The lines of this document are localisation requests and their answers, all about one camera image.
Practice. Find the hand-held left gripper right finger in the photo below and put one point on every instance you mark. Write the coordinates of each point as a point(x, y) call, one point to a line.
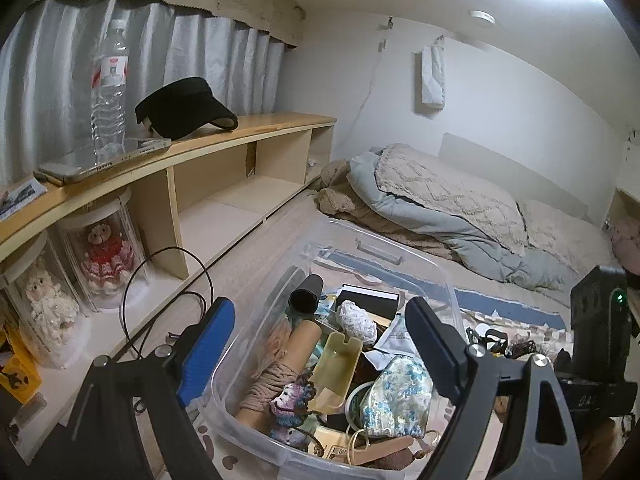
point(435, 345)

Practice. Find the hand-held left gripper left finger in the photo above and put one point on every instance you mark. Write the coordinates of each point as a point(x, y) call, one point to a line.
point(207, 350)

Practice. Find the white medicine sachet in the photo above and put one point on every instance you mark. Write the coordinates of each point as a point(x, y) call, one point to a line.
point(397, 335)

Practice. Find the floral fabric pouch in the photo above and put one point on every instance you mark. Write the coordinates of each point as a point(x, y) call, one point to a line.
point(400, 395)

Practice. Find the black cardboard box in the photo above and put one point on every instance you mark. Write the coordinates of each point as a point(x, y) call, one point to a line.
point(375, 302)

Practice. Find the black cylinder roll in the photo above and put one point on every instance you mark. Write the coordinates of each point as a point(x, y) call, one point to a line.
point(305, 300)

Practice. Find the clear plastic storage box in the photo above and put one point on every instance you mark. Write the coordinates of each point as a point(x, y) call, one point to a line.
point(350, 240)

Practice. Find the person's right forearm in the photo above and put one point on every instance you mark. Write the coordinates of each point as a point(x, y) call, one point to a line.
point(602, 450)

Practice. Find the twine wrapped cardboard tube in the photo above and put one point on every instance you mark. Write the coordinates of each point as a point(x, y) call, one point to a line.
point(272, 385)

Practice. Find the printed bedsheet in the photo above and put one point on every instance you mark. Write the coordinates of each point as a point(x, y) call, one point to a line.
point(500, 310)

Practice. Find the white crochet ball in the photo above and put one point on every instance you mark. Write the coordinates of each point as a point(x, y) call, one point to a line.
point(357, 322)

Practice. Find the pink soft item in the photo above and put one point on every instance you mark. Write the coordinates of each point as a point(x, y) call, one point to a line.
point(629, 240)

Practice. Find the purple crochet item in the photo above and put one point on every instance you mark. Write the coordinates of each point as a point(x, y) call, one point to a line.
point(292, 402)

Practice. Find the yellowish plastic container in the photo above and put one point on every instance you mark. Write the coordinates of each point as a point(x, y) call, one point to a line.
point(335, 365)

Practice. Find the red dress doll case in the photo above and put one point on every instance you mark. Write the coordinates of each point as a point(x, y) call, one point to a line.
point(105, 255)

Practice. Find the grey quilt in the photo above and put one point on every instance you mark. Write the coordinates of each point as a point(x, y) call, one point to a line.
point(450, 195)

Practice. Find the white dress doll case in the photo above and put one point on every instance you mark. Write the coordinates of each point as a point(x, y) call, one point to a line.
point(47, 300)

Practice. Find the beige fleece blanket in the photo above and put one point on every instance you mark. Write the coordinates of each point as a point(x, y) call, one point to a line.
point(340, 200)

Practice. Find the yellow box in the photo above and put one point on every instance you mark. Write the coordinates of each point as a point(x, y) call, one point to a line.
point(20, 360)

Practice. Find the white headboard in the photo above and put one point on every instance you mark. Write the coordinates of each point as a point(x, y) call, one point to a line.
point(500, 165)

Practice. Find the wooden shelf unit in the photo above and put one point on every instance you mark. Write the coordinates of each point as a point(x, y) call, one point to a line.
point(270, 122)

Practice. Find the blue printed card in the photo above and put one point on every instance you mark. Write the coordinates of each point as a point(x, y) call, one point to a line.
point(22, 195)

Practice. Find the black visor cap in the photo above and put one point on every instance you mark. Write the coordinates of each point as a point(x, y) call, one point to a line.
point(185, 105)

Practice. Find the clear water bottle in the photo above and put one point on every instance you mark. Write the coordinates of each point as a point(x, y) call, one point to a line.
point(107, 110)

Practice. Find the white hanging bag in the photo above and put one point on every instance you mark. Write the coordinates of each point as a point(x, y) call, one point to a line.
point(431, 75)

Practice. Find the grey curtain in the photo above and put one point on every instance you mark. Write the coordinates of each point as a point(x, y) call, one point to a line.
point(200, 60)

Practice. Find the round white ceiling fixture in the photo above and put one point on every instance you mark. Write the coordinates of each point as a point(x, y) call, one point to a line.
point(482, 16)

